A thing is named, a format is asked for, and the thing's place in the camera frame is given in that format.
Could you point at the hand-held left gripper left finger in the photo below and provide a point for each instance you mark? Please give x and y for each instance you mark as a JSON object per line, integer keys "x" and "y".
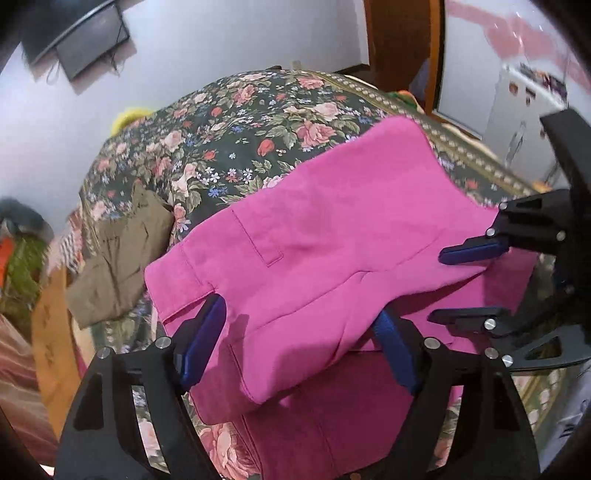
{"x": 203, "y": 332}

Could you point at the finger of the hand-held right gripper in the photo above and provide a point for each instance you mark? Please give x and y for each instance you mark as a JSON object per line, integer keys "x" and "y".
{"x": 471, "y": 251}
{"x": 466, "y": 316}

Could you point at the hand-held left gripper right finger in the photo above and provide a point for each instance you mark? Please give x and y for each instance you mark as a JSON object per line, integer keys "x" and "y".
{"x": 392, "y": 344}

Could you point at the pink pants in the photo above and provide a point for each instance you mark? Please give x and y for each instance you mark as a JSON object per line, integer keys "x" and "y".
{"x": 323, "y": 221}

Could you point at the white refrigerator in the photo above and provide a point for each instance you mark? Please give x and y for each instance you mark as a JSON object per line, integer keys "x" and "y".
{"x": 517, "y": 115}

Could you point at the olive green garment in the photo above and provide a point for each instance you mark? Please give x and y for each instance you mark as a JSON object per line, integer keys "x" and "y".
{"x": 120, "y": 258}

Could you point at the pink striped cloth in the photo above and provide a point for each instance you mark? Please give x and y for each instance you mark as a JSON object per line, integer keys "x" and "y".
{"x": 18, "y": 383}

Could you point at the green and orange cloth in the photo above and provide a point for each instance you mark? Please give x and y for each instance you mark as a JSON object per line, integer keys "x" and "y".
{"x": 21, "y": 272}

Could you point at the dark floral blanket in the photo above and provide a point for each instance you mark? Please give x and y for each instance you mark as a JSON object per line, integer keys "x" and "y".
{"x": 231, "y": 134}

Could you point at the grey fluffy item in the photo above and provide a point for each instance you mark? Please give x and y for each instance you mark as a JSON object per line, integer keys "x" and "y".
{"x": 23, "y": 217}

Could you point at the yellow pillow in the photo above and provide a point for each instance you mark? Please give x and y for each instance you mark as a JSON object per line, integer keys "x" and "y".
{"x": 130, "y": 117}

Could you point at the brown wooden door frame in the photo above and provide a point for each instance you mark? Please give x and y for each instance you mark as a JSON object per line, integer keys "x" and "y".
{"x": 399, "y": 41}

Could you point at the black wall television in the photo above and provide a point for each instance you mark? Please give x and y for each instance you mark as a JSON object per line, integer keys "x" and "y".
{"x": 87, "y": 37}

